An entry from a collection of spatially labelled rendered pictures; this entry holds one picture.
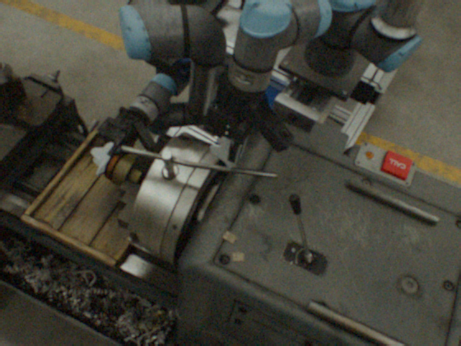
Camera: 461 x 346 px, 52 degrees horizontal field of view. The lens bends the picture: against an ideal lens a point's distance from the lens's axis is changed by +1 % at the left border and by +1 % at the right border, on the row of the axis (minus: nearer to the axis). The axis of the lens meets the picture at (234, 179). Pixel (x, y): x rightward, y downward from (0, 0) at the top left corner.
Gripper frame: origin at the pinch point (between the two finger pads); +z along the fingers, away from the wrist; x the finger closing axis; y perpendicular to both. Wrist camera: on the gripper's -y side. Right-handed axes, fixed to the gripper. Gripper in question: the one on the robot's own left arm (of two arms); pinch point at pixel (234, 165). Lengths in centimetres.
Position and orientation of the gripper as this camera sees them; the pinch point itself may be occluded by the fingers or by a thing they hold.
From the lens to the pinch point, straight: 97.5
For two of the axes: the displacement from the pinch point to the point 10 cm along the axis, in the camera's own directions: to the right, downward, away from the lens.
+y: -9.0, -4.2, 1.4
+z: -2.1, 6.9, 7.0
